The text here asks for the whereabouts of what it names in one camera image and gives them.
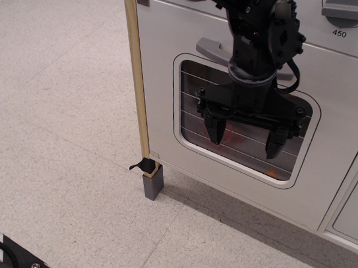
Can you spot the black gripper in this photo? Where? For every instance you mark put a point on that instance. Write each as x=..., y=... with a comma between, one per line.
x=266, y=107

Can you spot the grey oven door handle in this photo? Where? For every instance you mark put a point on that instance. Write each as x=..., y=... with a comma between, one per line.
x=212, y=50

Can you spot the white toy oven door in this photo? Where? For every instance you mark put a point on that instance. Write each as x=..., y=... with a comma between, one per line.
x=228, y=112

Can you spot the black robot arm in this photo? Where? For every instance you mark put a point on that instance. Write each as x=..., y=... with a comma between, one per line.
x=266, y=37

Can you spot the pink toy cup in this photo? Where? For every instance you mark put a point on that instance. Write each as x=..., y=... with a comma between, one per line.
x=231, y=138

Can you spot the orange toy fruit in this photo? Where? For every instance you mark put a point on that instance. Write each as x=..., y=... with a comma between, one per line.
x=273, y=173

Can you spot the white toy kitchen cabinet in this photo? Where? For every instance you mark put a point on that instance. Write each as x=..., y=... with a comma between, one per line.
x=341, y=133

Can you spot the black tape piece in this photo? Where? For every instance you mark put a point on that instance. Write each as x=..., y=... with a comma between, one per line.
x=146, y=165

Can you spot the white lower cabinet door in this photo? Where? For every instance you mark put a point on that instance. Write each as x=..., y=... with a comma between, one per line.
x=344, y=222

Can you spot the grey temperature knob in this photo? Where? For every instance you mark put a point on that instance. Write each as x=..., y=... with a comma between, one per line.
x=341, y=13

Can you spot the metal door hinge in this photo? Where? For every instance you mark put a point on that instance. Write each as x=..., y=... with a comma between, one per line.
x=145, y=3

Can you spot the grey post foot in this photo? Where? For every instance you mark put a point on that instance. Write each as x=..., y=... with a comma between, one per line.
x=153, y=186

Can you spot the wooden corner post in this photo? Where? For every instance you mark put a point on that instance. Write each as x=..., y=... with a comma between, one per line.
x=133, y=35

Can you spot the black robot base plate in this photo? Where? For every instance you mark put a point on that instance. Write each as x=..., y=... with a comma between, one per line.
x=25, y=258

